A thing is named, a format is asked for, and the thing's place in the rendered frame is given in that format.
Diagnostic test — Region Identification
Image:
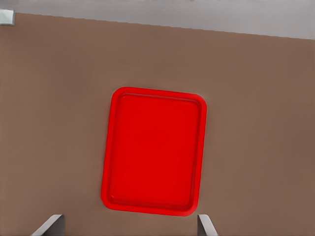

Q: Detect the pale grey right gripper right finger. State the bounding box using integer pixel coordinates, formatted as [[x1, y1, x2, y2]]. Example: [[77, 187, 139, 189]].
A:
[[197, 214, 218, 236]]

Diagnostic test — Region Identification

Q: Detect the red rectangular tray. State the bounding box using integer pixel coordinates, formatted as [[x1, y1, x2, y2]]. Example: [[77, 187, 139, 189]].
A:
[[100, 87, 208, 217]]

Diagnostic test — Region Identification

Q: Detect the silver frame post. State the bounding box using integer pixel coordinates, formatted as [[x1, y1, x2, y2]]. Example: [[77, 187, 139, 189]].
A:
[[0, 9, 15, 26]]

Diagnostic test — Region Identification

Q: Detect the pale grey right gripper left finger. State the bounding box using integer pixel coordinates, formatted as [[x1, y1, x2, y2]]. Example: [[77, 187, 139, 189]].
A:
[[31, 214, 64, 236]]

